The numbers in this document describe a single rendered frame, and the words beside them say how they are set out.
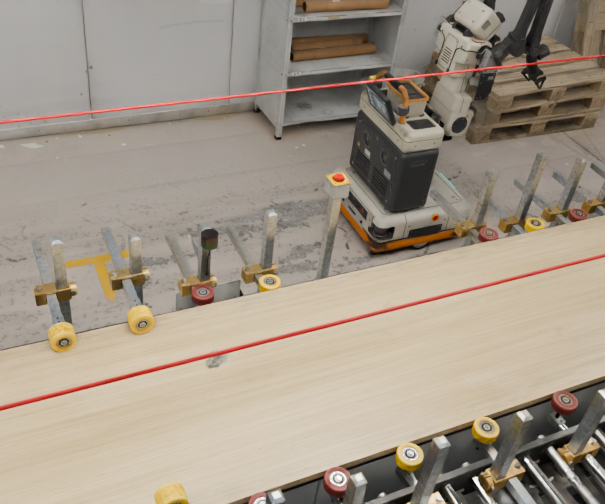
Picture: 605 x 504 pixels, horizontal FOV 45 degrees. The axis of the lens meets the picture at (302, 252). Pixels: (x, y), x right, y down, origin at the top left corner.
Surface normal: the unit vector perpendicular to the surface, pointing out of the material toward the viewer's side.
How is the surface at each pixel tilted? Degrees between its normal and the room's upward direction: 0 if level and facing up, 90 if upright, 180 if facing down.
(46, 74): 90
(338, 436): 0
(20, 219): 0
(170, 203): 0
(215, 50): 90
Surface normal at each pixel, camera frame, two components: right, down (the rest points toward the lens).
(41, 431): 0.11, -0.77
